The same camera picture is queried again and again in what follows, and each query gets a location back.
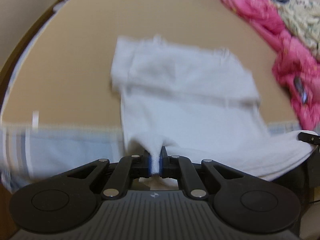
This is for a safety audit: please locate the white long-sleeve shirt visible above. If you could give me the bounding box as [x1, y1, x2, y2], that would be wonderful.
[109, 34, 318, 188]

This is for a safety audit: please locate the black smartphone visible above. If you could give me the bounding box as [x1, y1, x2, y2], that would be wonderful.
[293, 76, 308, 104]

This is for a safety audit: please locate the pink floral quilt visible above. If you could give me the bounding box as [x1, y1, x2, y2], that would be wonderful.
[220, 0, 319, 130]

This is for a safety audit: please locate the striped blue bed sheet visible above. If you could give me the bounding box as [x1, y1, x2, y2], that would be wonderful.
[1, 128, 310, 192]

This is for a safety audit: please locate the white floral quilt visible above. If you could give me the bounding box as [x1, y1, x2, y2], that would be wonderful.
[274, 0, 319, 61]

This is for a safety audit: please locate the white standing fan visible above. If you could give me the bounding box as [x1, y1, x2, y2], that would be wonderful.
[53, 0, 68, 13]

